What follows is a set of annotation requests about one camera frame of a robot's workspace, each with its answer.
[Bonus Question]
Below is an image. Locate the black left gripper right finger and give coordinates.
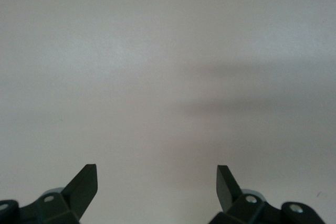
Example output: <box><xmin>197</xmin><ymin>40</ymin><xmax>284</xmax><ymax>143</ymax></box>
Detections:
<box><xmin>208</xmin><ymin>165</ymin><xmax>284</xmax><ymax>224</ymax></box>

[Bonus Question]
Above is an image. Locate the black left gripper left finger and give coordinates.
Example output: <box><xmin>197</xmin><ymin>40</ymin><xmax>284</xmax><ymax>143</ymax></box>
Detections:
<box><xmin>18</xmin><ymin>164</ymin><xmax>99</xmax><ymax>224</ymax></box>

